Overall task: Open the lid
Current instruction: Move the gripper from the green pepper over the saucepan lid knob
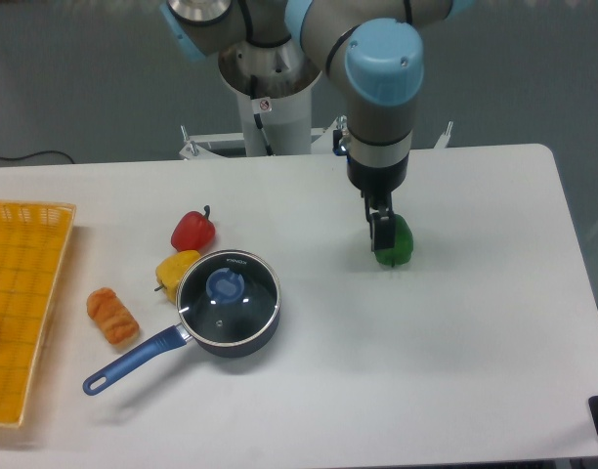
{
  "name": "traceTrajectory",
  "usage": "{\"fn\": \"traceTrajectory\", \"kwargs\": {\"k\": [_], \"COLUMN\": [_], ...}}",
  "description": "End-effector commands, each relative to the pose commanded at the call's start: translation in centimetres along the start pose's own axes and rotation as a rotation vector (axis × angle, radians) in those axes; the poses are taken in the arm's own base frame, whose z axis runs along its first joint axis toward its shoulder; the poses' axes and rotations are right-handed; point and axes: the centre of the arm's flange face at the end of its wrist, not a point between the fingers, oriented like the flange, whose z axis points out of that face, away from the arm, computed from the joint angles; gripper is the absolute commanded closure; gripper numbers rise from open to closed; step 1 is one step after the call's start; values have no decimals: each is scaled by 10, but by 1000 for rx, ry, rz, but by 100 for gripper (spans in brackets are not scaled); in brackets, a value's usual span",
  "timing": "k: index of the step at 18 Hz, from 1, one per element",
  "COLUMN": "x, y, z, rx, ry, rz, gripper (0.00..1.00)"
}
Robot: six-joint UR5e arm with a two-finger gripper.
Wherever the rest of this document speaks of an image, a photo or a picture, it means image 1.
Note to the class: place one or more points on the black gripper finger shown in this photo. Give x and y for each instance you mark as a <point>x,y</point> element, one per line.
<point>383,230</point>

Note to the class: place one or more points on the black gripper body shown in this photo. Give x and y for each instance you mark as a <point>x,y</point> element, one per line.
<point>376,184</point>

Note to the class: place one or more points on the green bell pepper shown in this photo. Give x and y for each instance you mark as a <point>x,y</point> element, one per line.
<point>401,252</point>

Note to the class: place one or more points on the glass pot lid blue knob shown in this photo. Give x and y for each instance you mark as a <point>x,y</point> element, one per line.
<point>229,298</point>

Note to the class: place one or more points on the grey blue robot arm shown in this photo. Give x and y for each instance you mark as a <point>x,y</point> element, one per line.
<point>371,51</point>

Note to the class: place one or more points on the dark blue saucepan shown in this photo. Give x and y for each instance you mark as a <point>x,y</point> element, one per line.
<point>164,341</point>

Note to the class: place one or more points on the red bell pepper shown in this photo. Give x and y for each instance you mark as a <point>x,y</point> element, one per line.
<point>194,231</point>

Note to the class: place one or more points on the yellow bell pepper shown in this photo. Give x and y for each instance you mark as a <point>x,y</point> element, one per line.
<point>170,272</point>

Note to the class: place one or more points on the orange bread roll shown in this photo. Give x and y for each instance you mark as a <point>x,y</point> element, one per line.
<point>112,317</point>

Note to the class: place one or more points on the yellow wicker basket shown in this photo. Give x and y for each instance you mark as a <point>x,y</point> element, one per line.
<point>33,241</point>

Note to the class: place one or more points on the white bracket right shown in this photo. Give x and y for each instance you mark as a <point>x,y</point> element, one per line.
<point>444,138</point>

